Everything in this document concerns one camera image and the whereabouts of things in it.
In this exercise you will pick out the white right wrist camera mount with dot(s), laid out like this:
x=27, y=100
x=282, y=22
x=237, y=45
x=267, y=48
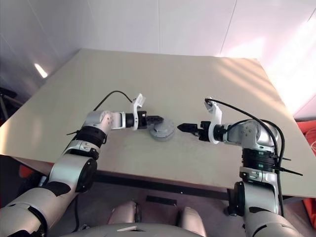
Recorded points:
x=216, y=114

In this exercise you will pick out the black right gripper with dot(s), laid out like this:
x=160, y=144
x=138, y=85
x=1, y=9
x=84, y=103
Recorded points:
x=203, y=132

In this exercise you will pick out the black floor strip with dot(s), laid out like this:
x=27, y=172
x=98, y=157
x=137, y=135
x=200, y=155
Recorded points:
x=161, y=200

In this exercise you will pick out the grey motor housing copper windings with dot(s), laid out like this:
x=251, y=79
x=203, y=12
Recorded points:
x=160, y=137

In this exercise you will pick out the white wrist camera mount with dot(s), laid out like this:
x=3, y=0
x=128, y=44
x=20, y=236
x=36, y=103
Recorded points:
x=216, y=114
x=135, y=106

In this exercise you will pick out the large red-orange object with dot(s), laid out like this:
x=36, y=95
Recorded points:
x=306, y=138

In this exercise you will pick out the black metal stand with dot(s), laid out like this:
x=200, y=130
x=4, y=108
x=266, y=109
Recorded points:
x=7, y=96

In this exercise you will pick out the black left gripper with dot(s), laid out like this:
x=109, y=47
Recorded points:
x=142, y=120

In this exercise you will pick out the grey robot torso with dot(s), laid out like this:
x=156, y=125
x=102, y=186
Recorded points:
x=138, y=230

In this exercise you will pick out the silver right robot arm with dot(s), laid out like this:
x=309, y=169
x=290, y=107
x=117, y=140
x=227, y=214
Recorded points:
x=256, y=197

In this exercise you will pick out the rounded grey robot knee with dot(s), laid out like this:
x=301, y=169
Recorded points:
x=126, y=212
x=191, y=219

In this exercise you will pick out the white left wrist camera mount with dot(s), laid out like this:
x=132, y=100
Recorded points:
x=135, y=106

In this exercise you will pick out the black table frame bar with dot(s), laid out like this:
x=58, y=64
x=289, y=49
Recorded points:
x=160, y=181

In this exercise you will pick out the small red object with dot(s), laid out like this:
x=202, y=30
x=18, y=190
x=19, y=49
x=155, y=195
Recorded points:
x=24, y=171

